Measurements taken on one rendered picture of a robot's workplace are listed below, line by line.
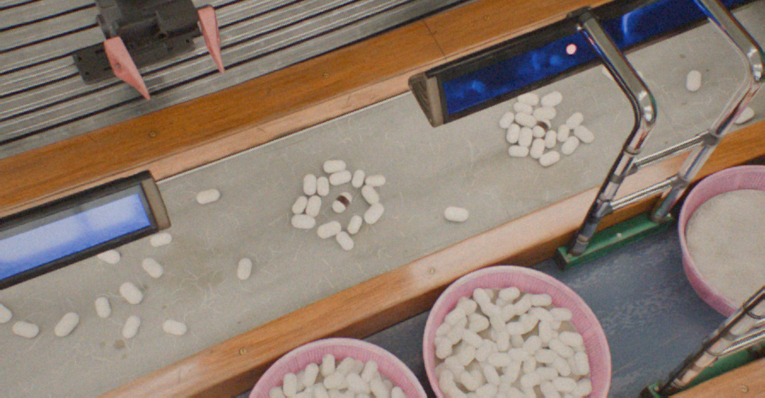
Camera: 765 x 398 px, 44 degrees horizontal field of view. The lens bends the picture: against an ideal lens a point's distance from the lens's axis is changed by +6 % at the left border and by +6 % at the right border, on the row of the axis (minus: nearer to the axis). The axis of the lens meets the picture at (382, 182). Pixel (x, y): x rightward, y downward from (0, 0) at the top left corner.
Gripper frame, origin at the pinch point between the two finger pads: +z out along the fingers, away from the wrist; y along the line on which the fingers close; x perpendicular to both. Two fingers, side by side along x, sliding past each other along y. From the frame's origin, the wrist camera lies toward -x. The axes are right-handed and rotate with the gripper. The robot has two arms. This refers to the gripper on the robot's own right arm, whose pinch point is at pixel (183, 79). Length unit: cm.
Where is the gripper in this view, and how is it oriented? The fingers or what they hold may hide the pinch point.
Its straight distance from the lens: 119.6
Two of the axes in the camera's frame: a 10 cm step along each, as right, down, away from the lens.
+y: 8.9, -3.8, 2.6
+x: -0.5, 4.8, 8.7
